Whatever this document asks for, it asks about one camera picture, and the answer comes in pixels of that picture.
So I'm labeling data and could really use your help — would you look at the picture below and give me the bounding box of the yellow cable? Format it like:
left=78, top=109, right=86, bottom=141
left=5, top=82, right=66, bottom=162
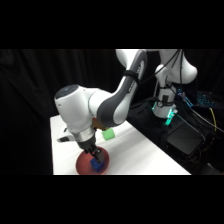
left=207, top=107, right=218, bottom=133

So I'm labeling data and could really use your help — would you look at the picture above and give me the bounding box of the blue clamp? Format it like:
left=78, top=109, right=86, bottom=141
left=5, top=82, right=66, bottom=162
left=176, top=87, right=194, bottom=108

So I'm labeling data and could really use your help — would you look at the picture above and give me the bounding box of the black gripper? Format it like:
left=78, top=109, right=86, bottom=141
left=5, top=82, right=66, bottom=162
left=77, top=134, right=105, bottom=165

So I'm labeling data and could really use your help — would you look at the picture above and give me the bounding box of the blue cube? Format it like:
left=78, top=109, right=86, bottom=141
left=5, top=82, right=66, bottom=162
left=89, top=157, right=105, bottom=172

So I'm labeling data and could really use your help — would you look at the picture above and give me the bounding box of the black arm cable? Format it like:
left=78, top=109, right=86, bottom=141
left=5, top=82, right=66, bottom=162
left=131, top=49, right=183, bottom=109

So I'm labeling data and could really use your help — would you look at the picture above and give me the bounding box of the pink bowl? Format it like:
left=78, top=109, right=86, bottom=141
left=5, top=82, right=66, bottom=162
left=75, top=146, right=111, bottom=176

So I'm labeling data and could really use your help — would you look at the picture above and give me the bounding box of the green base light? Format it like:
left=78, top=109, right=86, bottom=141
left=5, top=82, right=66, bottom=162
left=151, top=101, right=178, bottom=127

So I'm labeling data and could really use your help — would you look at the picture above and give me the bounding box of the green block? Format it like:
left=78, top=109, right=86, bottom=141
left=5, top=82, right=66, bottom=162
left=101, top=129, right=117, bottom=141

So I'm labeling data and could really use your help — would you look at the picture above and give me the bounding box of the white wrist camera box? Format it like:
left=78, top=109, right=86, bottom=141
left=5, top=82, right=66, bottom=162
left=56, top=127, right=77, bottom=144

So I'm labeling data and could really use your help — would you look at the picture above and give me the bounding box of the device with cyan lights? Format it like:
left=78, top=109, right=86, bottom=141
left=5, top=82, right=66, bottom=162
left=196, top=91, right=215, bottom=108

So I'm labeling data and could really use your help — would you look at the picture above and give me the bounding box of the black box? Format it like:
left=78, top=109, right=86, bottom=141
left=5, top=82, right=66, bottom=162
left=166, top=123, right=206, bottom=156

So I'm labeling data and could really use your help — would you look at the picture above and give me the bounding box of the black curtain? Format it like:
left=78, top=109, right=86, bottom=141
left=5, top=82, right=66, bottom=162
left=0, top=49, right=224, bottom=176

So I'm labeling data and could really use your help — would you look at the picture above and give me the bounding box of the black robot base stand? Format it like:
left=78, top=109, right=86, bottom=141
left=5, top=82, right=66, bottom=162
left=126, top=96, right=209, bottom=165

